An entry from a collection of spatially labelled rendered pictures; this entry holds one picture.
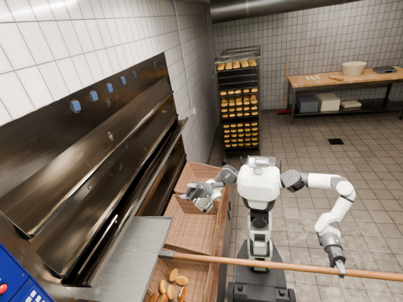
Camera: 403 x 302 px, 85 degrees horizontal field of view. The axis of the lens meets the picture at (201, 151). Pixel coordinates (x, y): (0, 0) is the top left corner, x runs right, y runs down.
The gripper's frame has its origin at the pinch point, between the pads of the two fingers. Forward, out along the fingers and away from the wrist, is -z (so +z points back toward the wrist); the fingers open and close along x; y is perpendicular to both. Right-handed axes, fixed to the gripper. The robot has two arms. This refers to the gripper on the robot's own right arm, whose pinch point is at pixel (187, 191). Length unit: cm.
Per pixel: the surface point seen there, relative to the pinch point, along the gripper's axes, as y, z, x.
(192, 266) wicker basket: 11, 50, -74
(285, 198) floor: -5, 233, -34
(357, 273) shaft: 77, 40, 19
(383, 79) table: -51, 441, 209
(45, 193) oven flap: -20, -58, -16
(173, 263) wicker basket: 0, 43, -82
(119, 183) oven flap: -37.2, -13.3, -27.6
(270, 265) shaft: 51, 24, -4
